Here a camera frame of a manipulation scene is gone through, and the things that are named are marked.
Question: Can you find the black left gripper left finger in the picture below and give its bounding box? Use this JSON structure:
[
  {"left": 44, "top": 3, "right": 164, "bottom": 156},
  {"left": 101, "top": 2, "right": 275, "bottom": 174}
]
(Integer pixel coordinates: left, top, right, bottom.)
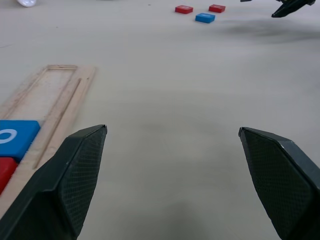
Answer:
[{"left": 0, "top": 124, "right": 109, "bottom": 240}]

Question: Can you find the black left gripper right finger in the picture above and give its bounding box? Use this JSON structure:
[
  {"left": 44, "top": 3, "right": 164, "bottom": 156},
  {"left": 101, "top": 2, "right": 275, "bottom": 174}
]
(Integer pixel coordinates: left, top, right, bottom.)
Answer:
[{"left": 238, "top": 126, "right": 320, "bottom": 240}]

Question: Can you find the red tile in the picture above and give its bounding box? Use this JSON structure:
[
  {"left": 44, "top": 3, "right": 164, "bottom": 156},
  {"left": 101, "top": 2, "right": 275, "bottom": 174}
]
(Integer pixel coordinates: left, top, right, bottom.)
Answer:
[
  {"left": 0, "top": 157, "right": 19, "bottom": 196},
  {"left": 208, "top": 3, "right": 227, "bottom": 14},
  {"left": 174, "top": 5, "right": 194, "bottom": 15}
]

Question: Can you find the blue tile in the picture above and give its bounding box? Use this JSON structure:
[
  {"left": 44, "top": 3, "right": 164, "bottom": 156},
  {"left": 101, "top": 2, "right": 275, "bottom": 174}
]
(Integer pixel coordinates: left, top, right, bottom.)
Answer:
[{"left": 194, "top": 12, "right": 216, "bottom": 24}]

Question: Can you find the blue letter o block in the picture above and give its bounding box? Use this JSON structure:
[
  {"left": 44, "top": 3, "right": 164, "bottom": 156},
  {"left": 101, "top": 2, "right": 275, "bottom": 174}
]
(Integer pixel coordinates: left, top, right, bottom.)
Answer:
[{"left": 0, "top": 119, "right": 42, "bottom": 163}]

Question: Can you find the wooden letter tray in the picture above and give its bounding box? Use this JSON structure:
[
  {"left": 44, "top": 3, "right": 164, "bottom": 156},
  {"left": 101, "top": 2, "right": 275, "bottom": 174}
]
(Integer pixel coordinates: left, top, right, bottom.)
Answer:
[{"left": 0, "top": 64, "right": 97, "bottom": 221}]

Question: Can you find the white spray bottle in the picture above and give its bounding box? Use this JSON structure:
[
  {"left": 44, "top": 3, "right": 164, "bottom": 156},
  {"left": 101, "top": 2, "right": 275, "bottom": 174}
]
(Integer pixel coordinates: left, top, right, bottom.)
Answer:
[{"left": 16, "top": 0, "right": 38, "bottom": 8}]

